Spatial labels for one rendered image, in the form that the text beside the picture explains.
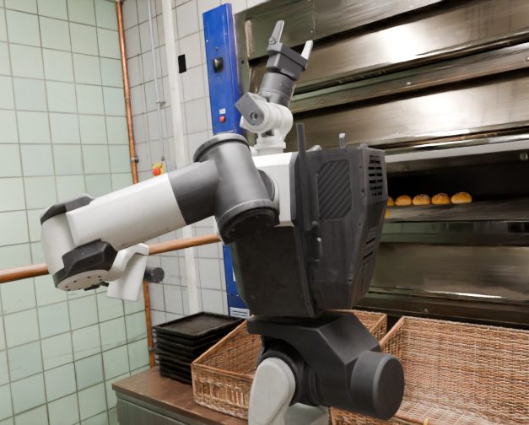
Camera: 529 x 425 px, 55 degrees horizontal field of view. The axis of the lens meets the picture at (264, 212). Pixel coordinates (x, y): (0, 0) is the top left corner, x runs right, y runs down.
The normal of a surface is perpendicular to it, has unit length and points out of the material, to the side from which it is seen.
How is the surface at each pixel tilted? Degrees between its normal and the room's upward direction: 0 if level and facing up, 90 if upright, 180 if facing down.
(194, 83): 90
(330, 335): 45
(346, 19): 90
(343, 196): 90
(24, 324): 90
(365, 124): 70
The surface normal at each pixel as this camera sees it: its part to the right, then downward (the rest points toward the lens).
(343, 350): 0.47, -0.73
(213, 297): -0.66, 0.09
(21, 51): 0.75, -0.03
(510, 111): -0.65, -0.26
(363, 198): -0.41, 0.07
